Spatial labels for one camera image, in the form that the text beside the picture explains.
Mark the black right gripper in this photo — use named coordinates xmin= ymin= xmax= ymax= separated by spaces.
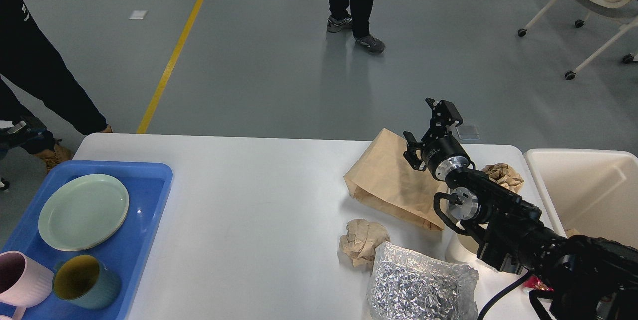
xmin=403 ymin=98 xmax=471 ymax=181

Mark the brown paper bag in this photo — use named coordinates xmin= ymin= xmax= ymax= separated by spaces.
xmin=344 ymin=129 xmax=447 ymax=231

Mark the white cup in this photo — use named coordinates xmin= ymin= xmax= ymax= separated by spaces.
xmin=444 ymin=232 xmax=478 ymax=265

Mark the brown paper ball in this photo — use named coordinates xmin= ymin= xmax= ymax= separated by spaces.
xmin=339 ymin=219 xmax=391 ymax=268

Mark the light green plate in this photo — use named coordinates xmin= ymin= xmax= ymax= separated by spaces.
xmin=38 ymin=174 xmax=130 ymax=251

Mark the green mug yellow inside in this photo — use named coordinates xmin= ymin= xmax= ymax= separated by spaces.
xmin=52 ymin=254 xmax=122 ymax=310

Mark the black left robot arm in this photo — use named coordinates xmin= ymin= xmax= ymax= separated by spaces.
xmin=0 ymin=116 xmax=47 ymax=154

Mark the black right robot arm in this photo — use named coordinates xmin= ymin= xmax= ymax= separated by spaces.
xmin=404 ymin=98 xmax=638 ymax=320

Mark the crumpled paper ball right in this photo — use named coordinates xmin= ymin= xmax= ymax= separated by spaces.
xmin=482 ymin=163 xmax=524 ymax=194

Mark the silver foil bubble bag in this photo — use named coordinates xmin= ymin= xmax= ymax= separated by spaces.
xmin=367 ymin=241 xmax=479 ymax=320

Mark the white plastic bin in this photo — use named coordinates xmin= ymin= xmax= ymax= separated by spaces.
xmin=524 ymin=148 xmax=638 ymax=248

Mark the pink mug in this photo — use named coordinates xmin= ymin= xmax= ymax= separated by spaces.
xmin=0 ymin=251 xmax=54 ymax=320

